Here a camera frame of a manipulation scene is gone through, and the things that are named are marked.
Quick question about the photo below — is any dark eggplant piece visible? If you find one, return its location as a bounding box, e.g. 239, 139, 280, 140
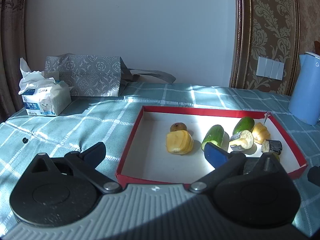
261, 139, 283, 155

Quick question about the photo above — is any tissue pack with cat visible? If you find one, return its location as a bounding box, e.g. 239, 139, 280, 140
18, 58, 71, 116

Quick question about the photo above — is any brown patterned curtain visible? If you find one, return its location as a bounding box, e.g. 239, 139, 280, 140
0, 0, 26, 122

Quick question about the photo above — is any teal checked tablecloth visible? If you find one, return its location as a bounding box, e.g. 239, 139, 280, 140
1, 82, 319, 235

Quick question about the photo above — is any white wall switch panel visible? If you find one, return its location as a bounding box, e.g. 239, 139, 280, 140
256, 56, 284, 80

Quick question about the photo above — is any large yellow starfruit chunk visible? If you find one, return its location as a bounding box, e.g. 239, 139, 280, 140
166, 130, 194, 155

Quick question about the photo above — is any red shallow cardboard box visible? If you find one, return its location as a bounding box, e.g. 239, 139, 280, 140
116, 106, 307, 186

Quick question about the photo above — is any grey patterned gift bag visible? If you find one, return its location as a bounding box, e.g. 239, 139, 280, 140
44, 53, 176, 97

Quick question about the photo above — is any blue electric kettle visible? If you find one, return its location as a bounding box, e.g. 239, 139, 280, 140
289, 52, 320, 125

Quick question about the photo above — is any cut cucumber piece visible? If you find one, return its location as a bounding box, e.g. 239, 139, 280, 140
201, 125, 225, 151

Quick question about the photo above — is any small brown longan fruit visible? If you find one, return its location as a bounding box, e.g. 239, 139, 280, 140
170, 122, 187, 132

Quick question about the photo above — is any dark wooden chair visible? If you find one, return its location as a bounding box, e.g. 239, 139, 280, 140
314, 41, 320, 55

